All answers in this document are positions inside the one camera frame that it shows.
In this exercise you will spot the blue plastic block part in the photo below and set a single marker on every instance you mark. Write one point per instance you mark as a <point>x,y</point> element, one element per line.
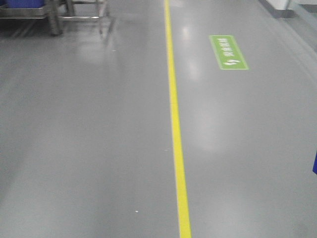
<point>315,165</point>

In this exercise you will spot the green floor sign sticker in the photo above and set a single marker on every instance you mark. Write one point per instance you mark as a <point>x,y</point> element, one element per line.
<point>228,53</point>

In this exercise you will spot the stainless steel wheeled cart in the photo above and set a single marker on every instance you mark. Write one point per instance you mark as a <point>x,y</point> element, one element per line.
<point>57,11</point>

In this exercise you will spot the blue bin on cart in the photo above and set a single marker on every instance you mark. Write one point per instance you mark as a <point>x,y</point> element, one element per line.
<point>25,3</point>

